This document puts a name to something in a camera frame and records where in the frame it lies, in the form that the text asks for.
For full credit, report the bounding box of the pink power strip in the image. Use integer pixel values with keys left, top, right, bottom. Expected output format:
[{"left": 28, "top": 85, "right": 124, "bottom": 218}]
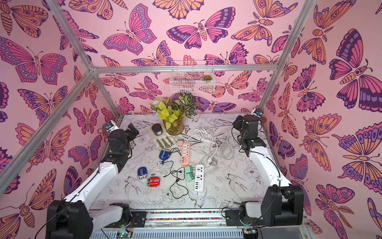
[{"left": 181, "top": 142, "right": 190, "bottom": 167}]

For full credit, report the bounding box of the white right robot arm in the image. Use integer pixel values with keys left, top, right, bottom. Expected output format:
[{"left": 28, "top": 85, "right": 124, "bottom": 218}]
[{"left": 232, "top": 114, "right": 303, "bottom": 227}]

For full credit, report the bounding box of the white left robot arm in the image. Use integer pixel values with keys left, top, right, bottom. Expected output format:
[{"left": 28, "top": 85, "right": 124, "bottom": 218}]
[{"left": 45, "top": 123, "right": 139, "bottom": 239}]

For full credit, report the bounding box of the small black jar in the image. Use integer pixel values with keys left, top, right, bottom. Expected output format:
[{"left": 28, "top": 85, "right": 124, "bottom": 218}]
[{"left": 151, "top": 123, "right": 163, "bottom": 136}]

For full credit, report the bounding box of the potted green artificial plant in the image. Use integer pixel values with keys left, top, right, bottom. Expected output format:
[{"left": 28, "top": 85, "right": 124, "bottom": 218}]
[{"left": 151, "top": 92, "right": 199, "bottom": 136}]

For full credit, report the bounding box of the small plant in basket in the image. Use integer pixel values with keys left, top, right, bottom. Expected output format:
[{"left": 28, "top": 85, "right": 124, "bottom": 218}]
[{"left": 202, "top": 75, "right": 213, "bottom": 81}]

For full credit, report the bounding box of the white power strip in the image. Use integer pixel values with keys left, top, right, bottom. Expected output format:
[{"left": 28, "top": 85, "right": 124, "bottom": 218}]
[{"left": 194, "top": 164, "right": 205, "bottom": 192}]

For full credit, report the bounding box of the green power adapter cube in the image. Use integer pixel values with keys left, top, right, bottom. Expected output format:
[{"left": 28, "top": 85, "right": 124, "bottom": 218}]
[{"left": 185, "top": 165, "right": 195, "bottom": 182}]

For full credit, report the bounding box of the white coiled power cord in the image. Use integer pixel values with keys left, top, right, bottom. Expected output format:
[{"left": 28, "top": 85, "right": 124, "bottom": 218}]
[{"left": 186, "top": 127, "right": 236, "bottom": 165}]

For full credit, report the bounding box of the white wire wall basket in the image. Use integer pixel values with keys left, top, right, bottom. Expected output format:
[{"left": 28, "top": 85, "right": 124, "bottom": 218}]
[{"left": 169, "top": 60, "right": 216, "bottom": 94}]

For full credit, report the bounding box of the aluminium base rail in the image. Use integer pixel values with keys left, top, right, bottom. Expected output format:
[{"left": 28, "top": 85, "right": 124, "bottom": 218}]
[{"left": 59, "top": 207, "right": 311, "bottom": 239}]

